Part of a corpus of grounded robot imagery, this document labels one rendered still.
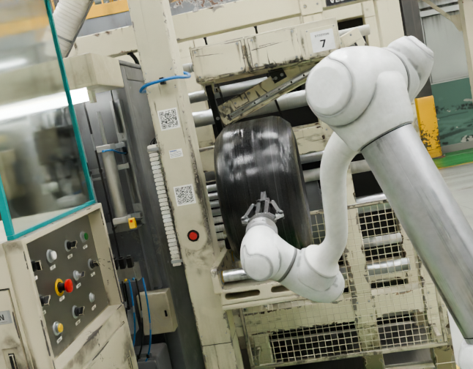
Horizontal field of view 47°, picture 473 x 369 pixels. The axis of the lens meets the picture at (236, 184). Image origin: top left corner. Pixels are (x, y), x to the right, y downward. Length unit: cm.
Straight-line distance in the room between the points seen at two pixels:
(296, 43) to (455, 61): 991
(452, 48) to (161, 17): 1030
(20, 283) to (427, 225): 102
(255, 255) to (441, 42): 1084
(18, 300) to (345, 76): 103
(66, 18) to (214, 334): 144
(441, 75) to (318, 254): 1066
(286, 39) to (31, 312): 141
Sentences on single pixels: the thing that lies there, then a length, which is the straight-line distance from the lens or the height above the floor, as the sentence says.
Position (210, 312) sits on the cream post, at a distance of 219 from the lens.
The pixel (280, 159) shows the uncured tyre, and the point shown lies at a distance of 186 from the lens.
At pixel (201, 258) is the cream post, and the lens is 213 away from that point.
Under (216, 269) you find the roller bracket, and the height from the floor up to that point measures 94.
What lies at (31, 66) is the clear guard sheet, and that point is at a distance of 181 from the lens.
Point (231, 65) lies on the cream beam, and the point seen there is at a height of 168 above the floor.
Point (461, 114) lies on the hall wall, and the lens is 1202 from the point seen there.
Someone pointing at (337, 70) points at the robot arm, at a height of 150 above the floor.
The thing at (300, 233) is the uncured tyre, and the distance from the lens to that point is 192.
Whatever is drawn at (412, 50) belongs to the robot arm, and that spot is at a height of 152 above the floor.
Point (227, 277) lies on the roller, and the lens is 205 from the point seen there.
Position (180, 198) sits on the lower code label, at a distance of 209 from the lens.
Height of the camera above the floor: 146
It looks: 7 degrees down
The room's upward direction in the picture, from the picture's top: 11 degrees counter-clockwise
